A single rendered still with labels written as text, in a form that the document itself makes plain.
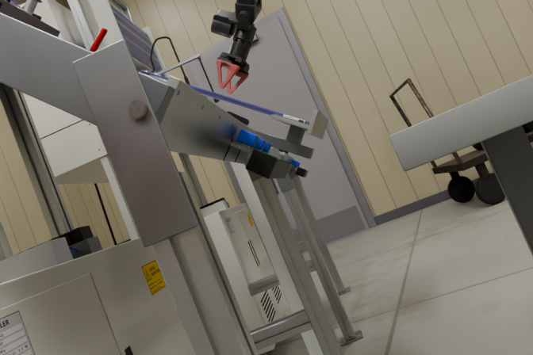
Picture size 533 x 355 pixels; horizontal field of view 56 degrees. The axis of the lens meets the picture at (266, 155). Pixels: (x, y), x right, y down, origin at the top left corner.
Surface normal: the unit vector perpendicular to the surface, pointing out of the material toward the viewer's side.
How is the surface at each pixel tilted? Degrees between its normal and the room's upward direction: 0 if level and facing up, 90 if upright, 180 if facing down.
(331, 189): 90
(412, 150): 90
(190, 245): 90
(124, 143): 90
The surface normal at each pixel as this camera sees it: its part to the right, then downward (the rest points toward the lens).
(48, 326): 0.92, -0.39
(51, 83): -0.11, -0.04
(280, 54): -0.33, 0.05
